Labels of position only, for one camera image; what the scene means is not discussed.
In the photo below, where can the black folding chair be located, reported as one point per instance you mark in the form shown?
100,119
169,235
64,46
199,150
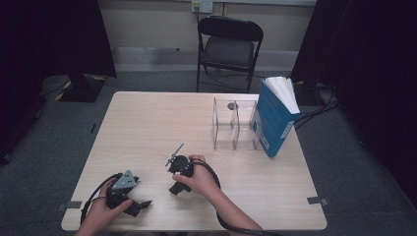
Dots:
229,49

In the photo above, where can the person's left hand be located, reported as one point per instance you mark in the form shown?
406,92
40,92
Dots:
98,214

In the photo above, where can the blue book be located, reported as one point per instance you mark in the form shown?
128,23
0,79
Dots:
273,121

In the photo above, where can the grey tape piece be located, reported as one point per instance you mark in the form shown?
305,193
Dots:
70,205
317,200

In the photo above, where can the white wall socket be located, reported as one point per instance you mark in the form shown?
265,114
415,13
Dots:
202,6

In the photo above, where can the black stand base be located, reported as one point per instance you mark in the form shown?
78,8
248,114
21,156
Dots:
308,95
83,90

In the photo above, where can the black curtain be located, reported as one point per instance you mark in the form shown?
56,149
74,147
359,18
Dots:
370,65
39,49

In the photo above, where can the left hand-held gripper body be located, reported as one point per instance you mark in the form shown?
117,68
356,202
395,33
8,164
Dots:
124,182

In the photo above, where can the person's right hand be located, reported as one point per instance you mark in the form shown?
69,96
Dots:
203,180

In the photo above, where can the clear acrylic book rack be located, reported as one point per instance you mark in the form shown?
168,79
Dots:
229,128

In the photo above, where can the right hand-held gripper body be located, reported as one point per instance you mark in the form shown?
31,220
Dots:
182,165

